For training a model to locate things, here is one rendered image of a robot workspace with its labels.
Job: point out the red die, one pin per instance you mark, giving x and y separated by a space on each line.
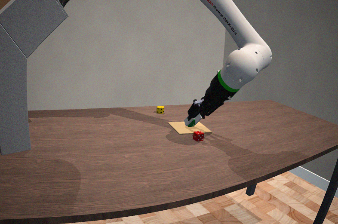
198 136

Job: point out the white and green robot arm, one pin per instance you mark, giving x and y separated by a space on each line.
243 64

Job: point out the tan flat mat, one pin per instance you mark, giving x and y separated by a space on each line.
182 129

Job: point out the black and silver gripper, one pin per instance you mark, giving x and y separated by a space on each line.
204 107

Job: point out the green die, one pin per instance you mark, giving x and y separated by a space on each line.
192 123

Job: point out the yellow die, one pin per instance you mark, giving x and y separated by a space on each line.
160 109

